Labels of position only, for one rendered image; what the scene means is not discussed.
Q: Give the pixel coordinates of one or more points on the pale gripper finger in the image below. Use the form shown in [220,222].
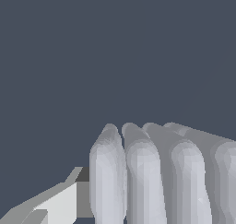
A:
[61,203]

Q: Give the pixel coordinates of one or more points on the grey ridged lumpy object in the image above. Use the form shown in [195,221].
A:
[144,178]

